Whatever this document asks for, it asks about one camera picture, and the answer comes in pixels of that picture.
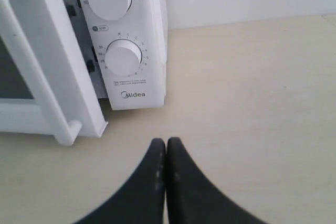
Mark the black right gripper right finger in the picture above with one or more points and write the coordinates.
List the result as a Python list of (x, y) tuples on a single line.
[(192, 197)]

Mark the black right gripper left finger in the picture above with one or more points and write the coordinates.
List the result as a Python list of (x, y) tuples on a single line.
[(141, 198)]

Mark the white microwave door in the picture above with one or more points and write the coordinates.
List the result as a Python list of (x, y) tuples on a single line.
[(45, 84)]

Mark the white Midea microwave oven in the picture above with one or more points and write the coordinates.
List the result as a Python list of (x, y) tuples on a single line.
[(145, 24)]

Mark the white lower timer knob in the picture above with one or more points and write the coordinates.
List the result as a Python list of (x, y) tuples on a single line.
[(123, 57)]

